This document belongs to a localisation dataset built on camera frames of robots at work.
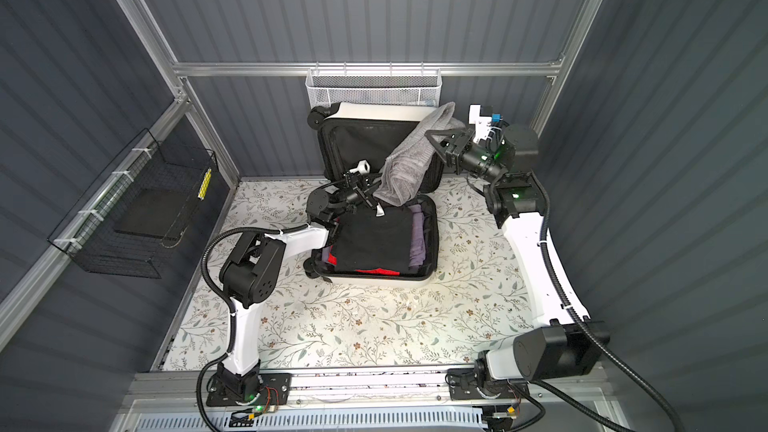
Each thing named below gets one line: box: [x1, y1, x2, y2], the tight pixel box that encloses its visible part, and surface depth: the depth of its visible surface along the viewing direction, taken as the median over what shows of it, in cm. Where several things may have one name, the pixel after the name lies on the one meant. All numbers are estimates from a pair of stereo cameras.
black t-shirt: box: [335, 205, 412, 271], surface depth 91 cm
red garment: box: [327, 252, 401, 276], surface depth 88 cm
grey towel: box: [374, 102, 466, 207], surface depth 64 cm
